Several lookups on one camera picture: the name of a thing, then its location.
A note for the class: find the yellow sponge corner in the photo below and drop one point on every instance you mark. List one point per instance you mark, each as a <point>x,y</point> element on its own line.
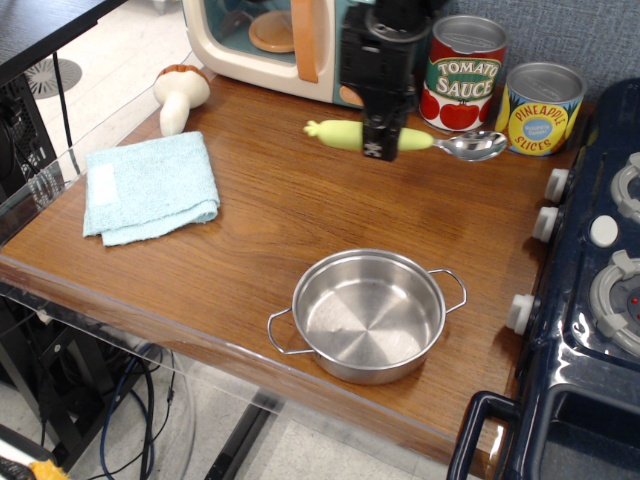
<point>46,470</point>

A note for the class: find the toy microwave oven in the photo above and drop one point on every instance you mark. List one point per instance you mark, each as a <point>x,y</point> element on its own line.
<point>287,46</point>

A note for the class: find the dark blue toy stove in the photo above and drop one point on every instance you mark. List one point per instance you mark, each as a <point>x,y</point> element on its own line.
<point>576,412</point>

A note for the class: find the toy mushroom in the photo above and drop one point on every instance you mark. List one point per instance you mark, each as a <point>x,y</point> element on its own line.
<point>179,89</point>

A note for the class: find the stainless steel pot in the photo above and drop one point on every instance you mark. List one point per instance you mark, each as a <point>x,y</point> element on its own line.
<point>370,316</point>

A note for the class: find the spoon with yellow-green handle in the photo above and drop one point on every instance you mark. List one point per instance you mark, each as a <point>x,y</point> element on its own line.
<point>349,135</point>

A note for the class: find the white stove knob middle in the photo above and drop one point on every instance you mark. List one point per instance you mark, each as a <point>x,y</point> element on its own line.
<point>545,223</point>

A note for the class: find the white stove knob bottom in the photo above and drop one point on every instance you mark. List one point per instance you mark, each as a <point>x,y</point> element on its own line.
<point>519,313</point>

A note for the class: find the white stove knob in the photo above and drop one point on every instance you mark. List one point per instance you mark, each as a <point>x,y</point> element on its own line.
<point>545,223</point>
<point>519,313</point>
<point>556,184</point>

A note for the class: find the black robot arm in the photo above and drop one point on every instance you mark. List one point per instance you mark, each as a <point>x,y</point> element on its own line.
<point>427,11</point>

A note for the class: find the light blue folded towel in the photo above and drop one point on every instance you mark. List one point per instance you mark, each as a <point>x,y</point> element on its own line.
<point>146,190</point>

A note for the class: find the white stove knob top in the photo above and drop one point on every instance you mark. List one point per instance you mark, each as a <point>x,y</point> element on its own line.
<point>556,184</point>

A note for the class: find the pineapple slices can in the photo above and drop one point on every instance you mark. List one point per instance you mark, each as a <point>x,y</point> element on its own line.
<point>539,107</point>

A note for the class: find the black computer case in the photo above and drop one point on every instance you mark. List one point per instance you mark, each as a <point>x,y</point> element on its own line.
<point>26,148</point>

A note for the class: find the tomato sauce can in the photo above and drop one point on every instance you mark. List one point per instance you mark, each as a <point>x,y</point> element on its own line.
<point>463,67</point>

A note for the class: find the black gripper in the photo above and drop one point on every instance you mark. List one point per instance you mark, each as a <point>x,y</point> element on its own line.
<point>376,61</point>

